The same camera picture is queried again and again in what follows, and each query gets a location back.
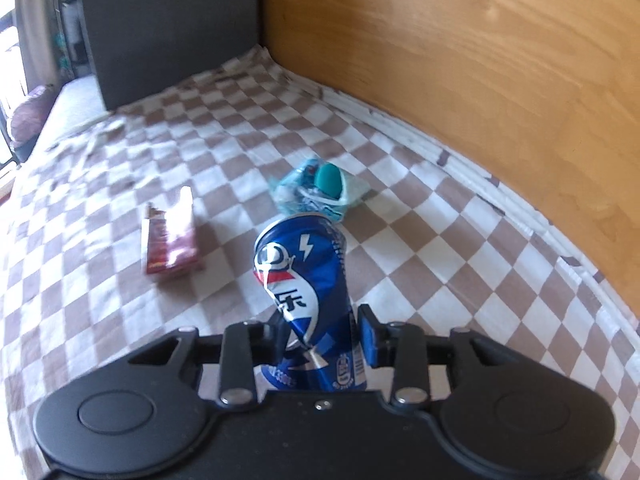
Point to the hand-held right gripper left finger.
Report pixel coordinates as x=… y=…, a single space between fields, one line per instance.
x=240 y=357

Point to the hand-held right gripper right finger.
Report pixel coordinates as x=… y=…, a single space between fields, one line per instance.
x=369 y=335

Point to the dented blue soda can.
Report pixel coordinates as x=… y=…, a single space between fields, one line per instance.
x=305 y=285

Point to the brown checkered blanket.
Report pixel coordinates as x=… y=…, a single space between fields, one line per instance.
x=425 y=270

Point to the red cigarette box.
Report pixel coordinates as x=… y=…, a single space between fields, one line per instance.
x=170 y=240

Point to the teal plastic wrapper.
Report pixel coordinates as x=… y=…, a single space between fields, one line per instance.
x=320 y=185

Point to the wooden bed board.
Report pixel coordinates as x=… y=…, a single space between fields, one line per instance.
x=450 y=60

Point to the purple pillow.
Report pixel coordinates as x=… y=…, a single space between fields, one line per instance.
x=32 y=112

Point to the dark grey headboard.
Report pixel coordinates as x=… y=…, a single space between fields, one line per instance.
x=165 y=25

